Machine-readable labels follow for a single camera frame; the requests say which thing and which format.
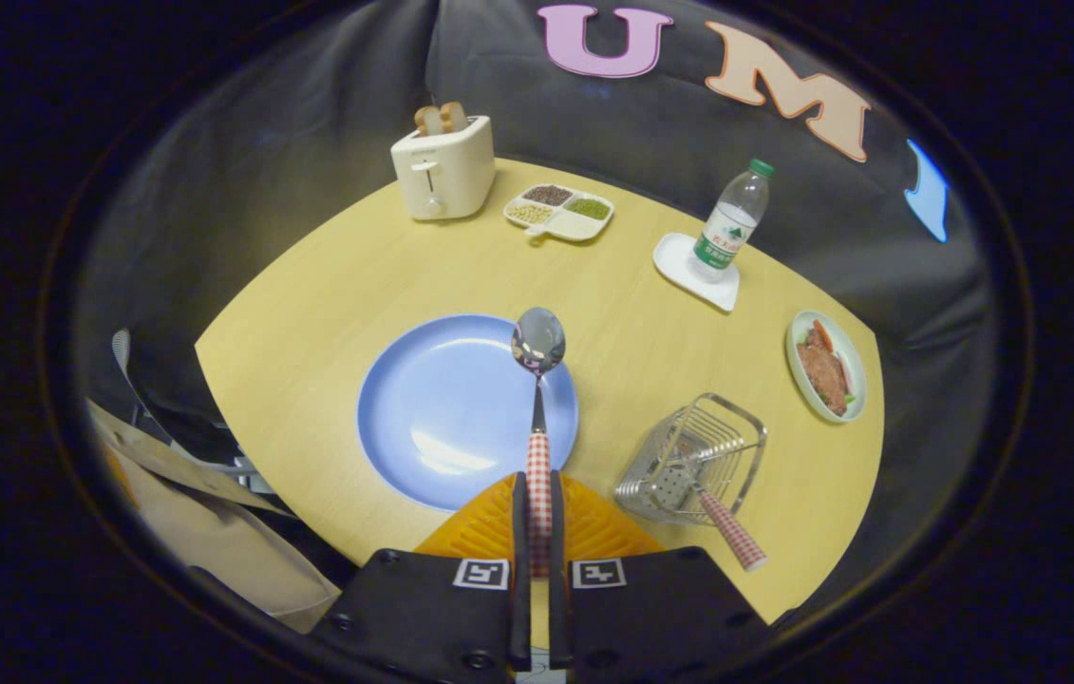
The cream toaster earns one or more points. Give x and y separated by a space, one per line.
446 176

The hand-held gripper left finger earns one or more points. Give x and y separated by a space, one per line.
520 541

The brown meat piece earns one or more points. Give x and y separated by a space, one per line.
821 372

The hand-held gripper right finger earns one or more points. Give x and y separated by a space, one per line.
557 541

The pile of pale beans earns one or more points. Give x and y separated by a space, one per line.
530 214

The white coaster tray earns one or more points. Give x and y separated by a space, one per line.
674 261

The pile of dark beans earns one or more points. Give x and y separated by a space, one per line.
548 195

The blue round plate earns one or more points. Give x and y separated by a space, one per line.
442 408

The brown cardboard box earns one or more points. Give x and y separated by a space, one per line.
214 541

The clear water bottle green cap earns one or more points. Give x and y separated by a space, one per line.
728 228

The white divided dish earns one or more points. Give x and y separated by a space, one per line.
576 226

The black backdrop cloth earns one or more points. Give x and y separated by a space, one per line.
309 142

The toast slice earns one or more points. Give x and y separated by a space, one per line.
428 121
454 116

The white plate with food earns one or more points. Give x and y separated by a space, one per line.
855 370

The pile of green beans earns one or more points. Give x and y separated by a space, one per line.
588 208

